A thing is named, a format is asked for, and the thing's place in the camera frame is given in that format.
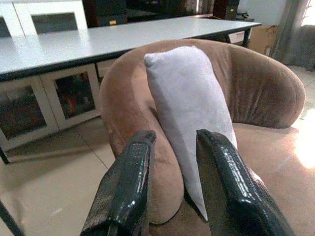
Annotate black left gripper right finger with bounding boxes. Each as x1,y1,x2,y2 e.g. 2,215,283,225
196,128,296,236

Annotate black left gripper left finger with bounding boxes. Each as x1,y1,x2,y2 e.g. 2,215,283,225
80,130,157,236

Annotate white pillow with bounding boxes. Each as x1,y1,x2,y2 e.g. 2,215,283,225
144,46,238,221

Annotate brown round sofa chair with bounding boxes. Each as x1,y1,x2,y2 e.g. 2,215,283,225
99,38,315,236

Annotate white glass door cabinet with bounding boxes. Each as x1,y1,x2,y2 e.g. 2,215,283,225
0,58,119,152

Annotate cardboard box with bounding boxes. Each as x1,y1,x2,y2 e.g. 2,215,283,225
248,24,280,59

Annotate grey curtain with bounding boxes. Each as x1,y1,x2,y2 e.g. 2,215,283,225
273,0,315,72

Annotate dark wooden cabinet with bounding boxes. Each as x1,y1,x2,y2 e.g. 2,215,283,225
82,0,240,28

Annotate white chair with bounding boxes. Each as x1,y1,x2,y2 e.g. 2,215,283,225
0,0,89,38

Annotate white table with black frame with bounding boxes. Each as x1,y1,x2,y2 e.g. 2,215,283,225
0,16,262,236

